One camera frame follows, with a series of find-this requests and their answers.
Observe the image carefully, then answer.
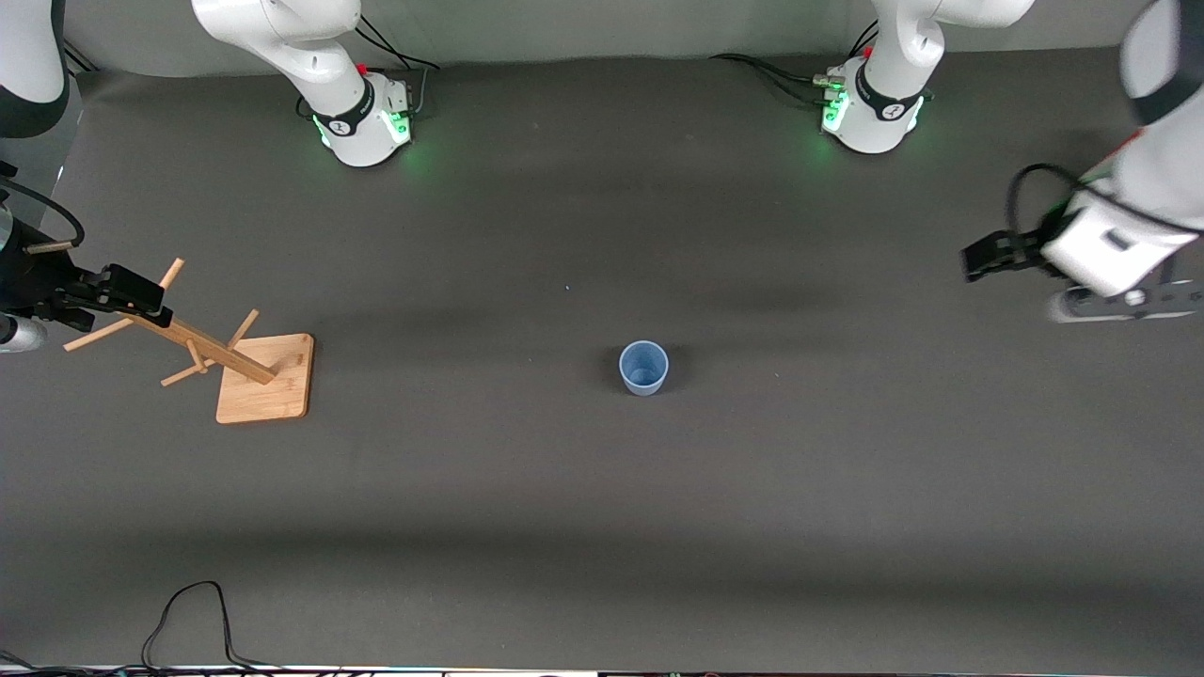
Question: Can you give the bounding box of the light blue plastic cup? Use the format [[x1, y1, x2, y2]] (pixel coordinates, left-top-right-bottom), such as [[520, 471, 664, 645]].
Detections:
[[618, 339, 671, 397]]

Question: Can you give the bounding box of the wooden mug tree rack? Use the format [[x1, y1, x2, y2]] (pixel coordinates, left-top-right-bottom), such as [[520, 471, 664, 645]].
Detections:
[[63, 258, 315, 425]]

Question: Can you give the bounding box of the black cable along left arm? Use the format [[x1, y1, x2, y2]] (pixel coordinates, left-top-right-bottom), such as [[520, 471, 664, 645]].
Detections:
[[1006, 163, 1204, 247]]

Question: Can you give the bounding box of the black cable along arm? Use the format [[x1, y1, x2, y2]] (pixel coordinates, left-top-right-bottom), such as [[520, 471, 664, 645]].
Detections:
[[1006, 163, 1204, 247], [0, 177, 87, 251]]

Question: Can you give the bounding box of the black cable along right arm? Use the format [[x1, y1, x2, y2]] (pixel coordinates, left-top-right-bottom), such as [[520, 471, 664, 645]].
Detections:
[[0, 177, 87, 251]]

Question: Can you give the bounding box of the thin black table-edge cable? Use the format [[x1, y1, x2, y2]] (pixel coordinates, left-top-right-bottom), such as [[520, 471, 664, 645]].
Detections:
[[141, 580, 293, 673]]

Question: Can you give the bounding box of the black left arm base cable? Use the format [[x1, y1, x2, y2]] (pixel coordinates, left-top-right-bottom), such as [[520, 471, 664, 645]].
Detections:
[[708, 53, 834, 106]]

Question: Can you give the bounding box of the black arm base cable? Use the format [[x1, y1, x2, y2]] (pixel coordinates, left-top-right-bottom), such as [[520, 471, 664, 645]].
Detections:
[[344, 11, 441, 118], [708, 53, 834, 106]]

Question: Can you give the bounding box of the black right arm base cable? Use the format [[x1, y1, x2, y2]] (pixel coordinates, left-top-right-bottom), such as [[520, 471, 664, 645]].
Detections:
[[344, 11, 441, 118]]

